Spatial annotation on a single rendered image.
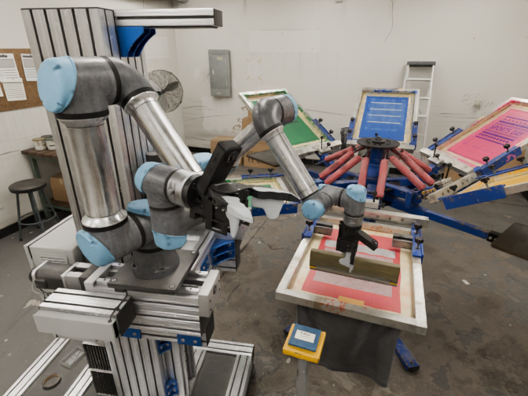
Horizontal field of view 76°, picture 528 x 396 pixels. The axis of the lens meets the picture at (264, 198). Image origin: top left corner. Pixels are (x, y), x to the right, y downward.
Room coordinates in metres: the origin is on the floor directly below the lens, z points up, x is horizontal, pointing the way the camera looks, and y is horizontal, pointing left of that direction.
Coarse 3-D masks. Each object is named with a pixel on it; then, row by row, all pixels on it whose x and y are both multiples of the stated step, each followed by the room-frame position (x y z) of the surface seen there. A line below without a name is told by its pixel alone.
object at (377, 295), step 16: (384, 240) 1.62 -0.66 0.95; (368, 256) 1.46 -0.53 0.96; (384, 256) 1.46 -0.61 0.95; (400, 272) 1.33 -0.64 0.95; (352, 288) 1.21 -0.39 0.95; (368, 288) 1.21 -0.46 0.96; (384, 288) 1.21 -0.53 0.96; (368, 304) 1.11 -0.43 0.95; (384, 304) 1.11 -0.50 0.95; (400, 304) 1.11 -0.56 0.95
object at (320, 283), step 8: (336, 232) 1.71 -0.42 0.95; (320, 248) 1.53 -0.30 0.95; (328, 248) 1.53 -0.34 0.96; (312, 272) 1.33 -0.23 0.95; (320, 272) 1.33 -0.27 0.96; (312, 280) 1.26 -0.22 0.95; (320, 280) 1.26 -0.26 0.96; (328, 280) 1.26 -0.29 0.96; (336, 280) 1.26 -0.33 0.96; (344, 280) 1.26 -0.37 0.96; (352, 280) 1.26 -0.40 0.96; (304, 288) 1.21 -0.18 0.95; (312, 288) 1.21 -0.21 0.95; (320, 288) 1.21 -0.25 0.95; (328, 288) 1.21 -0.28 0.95; (336, 288) 1.21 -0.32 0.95; (344, 288) 1.21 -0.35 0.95; (336, 296) 1.16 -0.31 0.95; (344, 296) 1.16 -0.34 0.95
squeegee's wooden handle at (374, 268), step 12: (312, 252) 1.21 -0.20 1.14; (324, 252) 1.20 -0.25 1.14; (336, 252) 1.20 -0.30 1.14; (312, 264) 1.21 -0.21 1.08; (324, 264) 1.19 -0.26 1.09; (336, 264) 1.18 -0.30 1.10; (360, 264) 1.14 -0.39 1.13; (372, 264) 1.13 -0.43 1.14; (384, 264) 1.12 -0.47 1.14; (396, 264) 1.12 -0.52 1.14; (372, 276) 1.13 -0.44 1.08; (384, 276) 1.11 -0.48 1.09; (396, 276) 1.10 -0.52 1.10
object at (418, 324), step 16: (336, 224) 1.80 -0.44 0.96; (368, 224) 1.74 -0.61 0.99; (304, 240) 1.56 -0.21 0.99; (288, 272) 1.28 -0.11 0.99; (416, 272) 1.28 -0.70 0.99; (288, 288) 1.20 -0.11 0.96; (416, 288) 1.16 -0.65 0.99; (304, 304) 1.10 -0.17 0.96; (320, 304) 1.08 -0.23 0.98; (336, 304) 1.07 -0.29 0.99; (352, 304) 1.07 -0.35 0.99; (416, 304) 1.07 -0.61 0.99; (368, 320) 1.01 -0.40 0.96; (384, 320) 0.99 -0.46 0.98; (400, 320) 0.98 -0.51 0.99; (416, 320) 0.98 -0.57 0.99
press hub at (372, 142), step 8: (360, 144) 2.35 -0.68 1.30; (368, 144) 2.34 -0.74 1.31; (376, 144) 2.34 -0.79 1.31; (384, 144) 2.34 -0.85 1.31; (392, 144) 2.34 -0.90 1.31; (376, 152) 2.36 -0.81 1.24; (376, 160) 2.36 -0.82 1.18; (368, 168) 2.37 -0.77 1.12; (376, 168) 2.34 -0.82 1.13; (352, 176) 2.50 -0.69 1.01; (368, 176) 2.34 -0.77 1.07; (376, 176) 2.32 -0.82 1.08; (376, 184) 2.30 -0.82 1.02; (392, 184) 2.33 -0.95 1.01; (400, 184) 2.33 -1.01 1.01; (384, 192) 2.37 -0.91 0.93; (384, 200) 2.27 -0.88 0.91
